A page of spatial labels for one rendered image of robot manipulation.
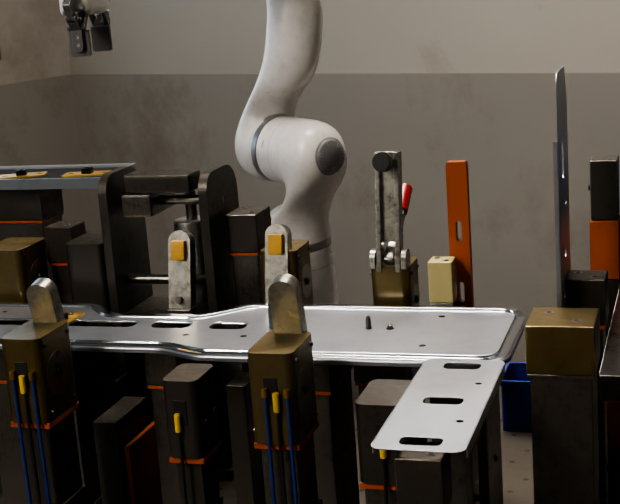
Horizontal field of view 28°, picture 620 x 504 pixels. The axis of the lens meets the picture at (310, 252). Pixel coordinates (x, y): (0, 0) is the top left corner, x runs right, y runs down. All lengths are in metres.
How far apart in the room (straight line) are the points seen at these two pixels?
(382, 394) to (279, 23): 0.90
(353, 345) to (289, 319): 0.13
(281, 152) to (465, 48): 1.92
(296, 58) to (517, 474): 0.80
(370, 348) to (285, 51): 0.75
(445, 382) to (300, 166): 0.77
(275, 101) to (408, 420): 1.01
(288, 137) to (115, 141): 2.92
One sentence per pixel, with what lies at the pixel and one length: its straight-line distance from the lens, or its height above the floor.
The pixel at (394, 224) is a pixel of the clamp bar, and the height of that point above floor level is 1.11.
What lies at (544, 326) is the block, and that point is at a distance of 1.48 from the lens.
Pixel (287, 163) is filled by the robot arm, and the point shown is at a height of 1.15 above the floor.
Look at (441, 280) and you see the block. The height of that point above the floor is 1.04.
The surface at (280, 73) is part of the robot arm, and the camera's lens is 2.22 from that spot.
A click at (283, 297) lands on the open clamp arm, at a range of 1.53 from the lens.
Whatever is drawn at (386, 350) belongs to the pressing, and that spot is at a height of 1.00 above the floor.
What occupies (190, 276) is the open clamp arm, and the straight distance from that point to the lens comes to 1.91.
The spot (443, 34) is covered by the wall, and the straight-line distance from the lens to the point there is 4.07.
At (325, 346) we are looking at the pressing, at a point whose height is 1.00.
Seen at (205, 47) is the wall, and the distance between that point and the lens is 4.68.
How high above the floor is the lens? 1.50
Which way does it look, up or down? 13 degrees down
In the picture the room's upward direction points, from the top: 4 degrees counter-clockwise
